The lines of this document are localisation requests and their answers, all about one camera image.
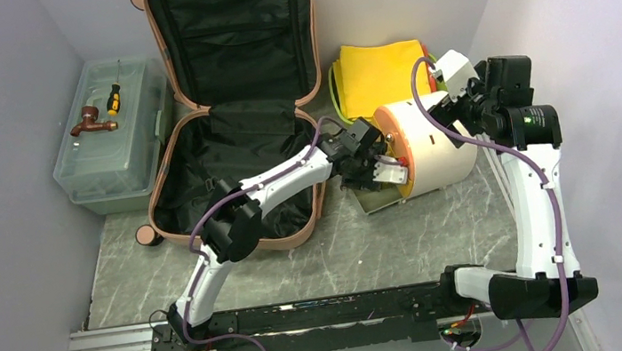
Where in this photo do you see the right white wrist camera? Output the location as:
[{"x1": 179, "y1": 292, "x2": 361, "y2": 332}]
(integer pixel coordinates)
[{"x1": 429, "y1": 49, "x2": 478, "y2": 101}]

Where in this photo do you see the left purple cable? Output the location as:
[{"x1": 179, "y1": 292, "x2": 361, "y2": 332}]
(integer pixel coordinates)
[{"x1": 143, "y1": 107, "x2": 423, "y2": 351}]

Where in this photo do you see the brown brass faucet valve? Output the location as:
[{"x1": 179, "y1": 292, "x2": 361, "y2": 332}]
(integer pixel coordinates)
[{"x1": 69, "y1": 105, "x2": 119, "y2": 138}]

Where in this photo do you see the aluminium frame profile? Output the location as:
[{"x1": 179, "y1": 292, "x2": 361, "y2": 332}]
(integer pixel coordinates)
[{"x1": 44, "y1": 261, "x2": 603, "y2": 351}]

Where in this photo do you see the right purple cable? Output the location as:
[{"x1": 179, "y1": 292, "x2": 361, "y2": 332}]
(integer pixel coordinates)
[{"x1": 407, "y1": 43, "x2": 579, "y2": 351}]

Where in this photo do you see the yellow cloth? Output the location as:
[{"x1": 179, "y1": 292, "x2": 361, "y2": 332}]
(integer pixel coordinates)
[{"x1": 334, "y1": 39, "x2": 425, "y2": 120}]

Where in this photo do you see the red printed package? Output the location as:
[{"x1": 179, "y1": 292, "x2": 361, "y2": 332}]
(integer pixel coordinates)
[{"x1": 420, "y1": 42, "x2": 438, "y2": 92}]

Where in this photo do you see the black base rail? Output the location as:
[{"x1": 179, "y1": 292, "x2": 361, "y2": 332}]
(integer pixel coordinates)
[{"x1": 147, "y1": 273, "x2": 504, "y2": 351}]

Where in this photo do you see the translucent plastic toolbox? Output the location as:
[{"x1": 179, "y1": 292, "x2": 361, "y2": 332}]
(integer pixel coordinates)
[{"x1": 53, "y1": 56, "x2": 173, "y2": 215}]

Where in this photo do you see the purple cable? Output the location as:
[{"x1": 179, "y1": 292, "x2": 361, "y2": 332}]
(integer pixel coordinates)
[
  {"x1": 143, "y1": 107, "x2": 423, "y2": 351},
  {"x1": 407, "y1": 43, "x2": 579, "y2": 351}
]

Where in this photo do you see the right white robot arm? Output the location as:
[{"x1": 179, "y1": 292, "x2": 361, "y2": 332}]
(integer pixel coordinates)
[{"x1": 421, "y1": 52, "x2": 599, "y2": 321}]

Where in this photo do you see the yellow black screwdriver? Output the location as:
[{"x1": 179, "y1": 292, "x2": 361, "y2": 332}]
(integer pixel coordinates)
[{"x1": 107, "y1": 60, "x2": 122, "y2": 116}]

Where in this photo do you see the cream appliance with orange rim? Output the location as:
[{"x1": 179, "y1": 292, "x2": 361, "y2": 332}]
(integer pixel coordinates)
[{"x1": 354, "y1": 92, "x2": 477, "y2": 214}]

